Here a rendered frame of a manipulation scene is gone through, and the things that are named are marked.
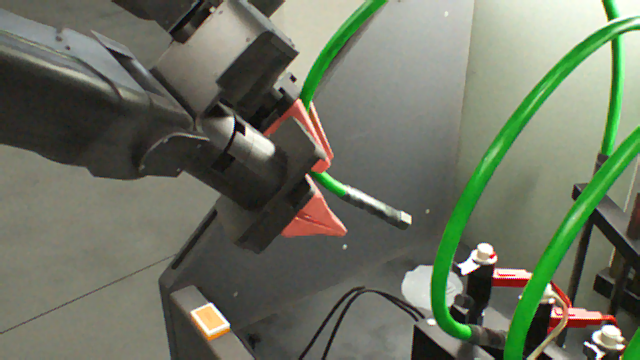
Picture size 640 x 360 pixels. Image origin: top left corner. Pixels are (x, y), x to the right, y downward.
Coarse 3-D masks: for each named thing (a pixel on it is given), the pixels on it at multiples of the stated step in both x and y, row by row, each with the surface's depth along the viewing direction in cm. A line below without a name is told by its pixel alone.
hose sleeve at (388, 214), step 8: (352, 192) 75; (360, 192) 76; (344, 200) 75; (352, 200) 75; (360, 200) 75; (368, 200) 76; (376, 200) 77; (360, 208) 76; (368, 208) 76; (376, 208) 76; (384, 208) 77; (392, 208) 78; (376, 216) 77; (384, 216) 77; (392, 216) 77; (392, 224) 78
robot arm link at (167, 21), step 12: (144, 0) 63; (156, 0) 63; (168, 0) 63; (180, 0) 64; (192, 0) 65; (252, 0) 66; (264, 0) 67; (276, 0) 68; (156, 12) 63; (168, 12) 64; (180, 12) 64; (264, 12) 68; (168, 24) 64
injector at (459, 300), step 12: (480, 264) 73; (492, 264) 73; (468, 276) 76; (480, 276) 74; (492, 276) 75; (468, 288) 76; (480, 288) 75; (456, 300) 75; (468, 300) 75; (480, 300) 76; (468, 312) 78; (480, 312) 77; (480, 324) 79
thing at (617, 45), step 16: (368, 0) 65; (384, 0) 64; (608, 0) 70; (352, 16) 65; (368, 16) 65; (608, 16) 71; (336, 32) 66; (352, 32) 65; (336, 48) 66; (320, 64) 66; (624, 64) 74; (304, 96) 68; (608, 112) 78; (608, 128) 78; (608, 144) 79; (320, 176) 73; (336, 192) 74
